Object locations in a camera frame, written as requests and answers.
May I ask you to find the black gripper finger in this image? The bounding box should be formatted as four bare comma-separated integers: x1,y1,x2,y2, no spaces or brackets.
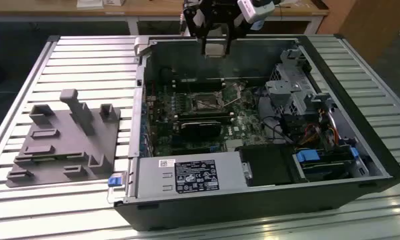
224,4,244,57
181,0,212,56

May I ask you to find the silver square CPU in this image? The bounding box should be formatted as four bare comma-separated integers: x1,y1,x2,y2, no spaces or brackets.
204,44,229,59

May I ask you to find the metal socket cover frame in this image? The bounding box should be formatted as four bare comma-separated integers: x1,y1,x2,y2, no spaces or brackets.
219,81,248,106

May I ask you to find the CPU socket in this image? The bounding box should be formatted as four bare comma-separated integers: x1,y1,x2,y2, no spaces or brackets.
189,91,225,113

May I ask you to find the grey metal drive cage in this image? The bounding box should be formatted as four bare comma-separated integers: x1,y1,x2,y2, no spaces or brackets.
264,48,337,118

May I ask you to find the green motherboard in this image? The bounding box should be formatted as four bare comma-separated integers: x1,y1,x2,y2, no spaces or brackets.
143,77,275,157

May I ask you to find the white cardboard box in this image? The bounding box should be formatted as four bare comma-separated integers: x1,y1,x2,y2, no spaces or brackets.
76,0,105,11

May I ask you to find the black graphics card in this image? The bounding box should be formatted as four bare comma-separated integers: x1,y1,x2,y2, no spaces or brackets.
179,119,221,138

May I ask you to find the small silver chipset heatsink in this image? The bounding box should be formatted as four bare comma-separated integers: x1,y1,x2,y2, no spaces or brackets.
225,139,245,149

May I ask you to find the wooden cabinet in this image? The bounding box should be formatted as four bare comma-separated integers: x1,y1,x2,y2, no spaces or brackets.
316,0,400,66

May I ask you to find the wooden desk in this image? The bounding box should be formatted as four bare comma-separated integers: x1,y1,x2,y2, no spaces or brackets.
0,0,331,36

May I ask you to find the blue disk carrier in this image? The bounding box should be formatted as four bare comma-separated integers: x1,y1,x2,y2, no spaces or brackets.
293,147,353,180

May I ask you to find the silver power supply unit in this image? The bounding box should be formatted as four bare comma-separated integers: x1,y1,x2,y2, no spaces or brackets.
132,150,252,200

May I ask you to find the grey parts rack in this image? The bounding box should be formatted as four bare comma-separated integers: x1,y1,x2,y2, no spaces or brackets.
5,88,123,188

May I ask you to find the blue case latch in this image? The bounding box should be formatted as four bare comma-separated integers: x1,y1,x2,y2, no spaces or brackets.
108,174,125,188

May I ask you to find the black open PC case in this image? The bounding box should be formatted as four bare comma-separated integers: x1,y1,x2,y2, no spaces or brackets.
112,34,400,232

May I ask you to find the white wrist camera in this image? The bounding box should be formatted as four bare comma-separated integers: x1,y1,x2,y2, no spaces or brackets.
236,0,276,24

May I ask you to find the coloured power wire bundle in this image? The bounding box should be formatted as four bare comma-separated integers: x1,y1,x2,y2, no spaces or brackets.
297,123,341,147

